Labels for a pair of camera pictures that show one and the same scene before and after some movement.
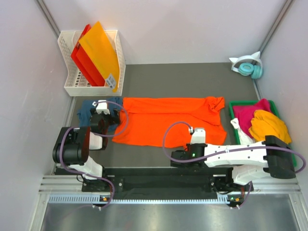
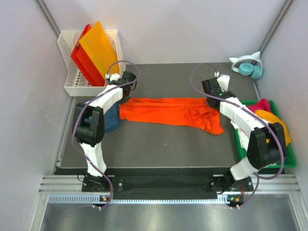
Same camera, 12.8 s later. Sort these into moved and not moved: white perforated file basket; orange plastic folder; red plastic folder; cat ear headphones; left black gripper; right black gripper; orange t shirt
Moved: right black gripper; left black gripper; orange t shirt
Not moved: white perforated file basket; cat ear headphones; red plastic folder; orange plastic folder
